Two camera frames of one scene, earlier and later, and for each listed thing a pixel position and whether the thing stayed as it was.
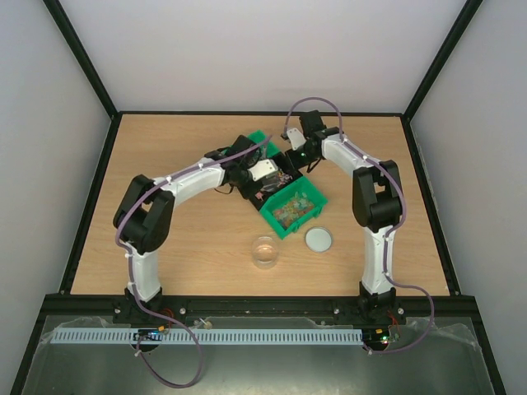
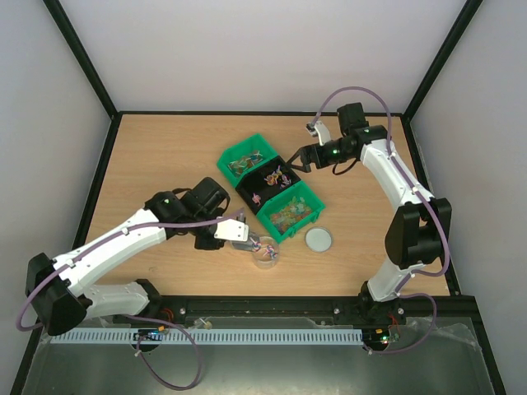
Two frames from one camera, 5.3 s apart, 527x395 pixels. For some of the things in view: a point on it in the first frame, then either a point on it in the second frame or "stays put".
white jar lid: [319, 239] stays put
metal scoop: [270, 184] -> [248, 245]
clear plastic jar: [265, 252] stays put
